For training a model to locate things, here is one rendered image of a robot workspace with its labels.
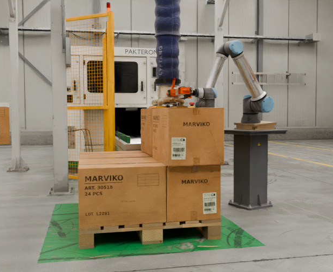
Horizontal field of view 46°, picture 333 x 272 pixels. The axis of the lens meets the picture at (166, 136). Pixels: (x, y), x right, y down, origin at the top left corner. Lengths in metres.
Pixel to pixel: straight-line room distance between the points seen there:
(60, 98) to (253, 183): 2.32
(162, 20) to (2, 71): 9.90
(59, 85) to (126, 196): 2.23
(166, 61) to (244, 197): 1.50
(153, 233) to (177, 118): 0.82
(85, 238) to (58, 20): 2.74
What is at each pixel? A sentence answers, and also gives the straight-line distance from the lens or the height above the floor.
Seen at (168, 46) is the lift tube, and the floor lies 1.50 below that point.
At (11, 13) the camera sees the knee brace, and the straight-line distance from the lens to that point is 6.98.
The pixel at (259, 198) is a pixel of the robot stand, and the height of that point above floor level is 0.09.
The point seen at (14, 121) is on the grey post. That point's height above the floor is 0.80.
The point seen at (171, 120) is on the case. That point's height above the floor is 0.86.
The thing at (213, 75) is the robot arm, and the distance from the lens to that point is 3.60.
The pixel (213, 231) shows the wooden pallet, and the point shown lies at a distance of 2.93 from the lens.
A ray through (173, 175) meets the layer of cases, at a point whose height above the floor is 0.48.
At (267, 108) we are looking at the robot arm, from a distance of 3.73.
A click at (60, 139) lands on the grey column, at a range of 4.66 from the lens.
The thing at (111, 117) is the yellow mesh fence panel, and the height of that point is 0.87.
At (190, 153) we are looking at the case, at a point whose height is 0.63.
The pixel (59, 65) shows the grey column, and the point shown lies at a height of 1.46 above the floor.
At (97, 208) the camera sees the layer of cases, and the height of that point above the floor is 0.27.
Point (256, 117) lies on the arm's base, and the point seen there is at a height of 0.87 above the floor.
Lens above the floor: 0.89
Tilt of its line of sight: 3 degrees down
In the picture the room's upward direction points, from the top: straight up
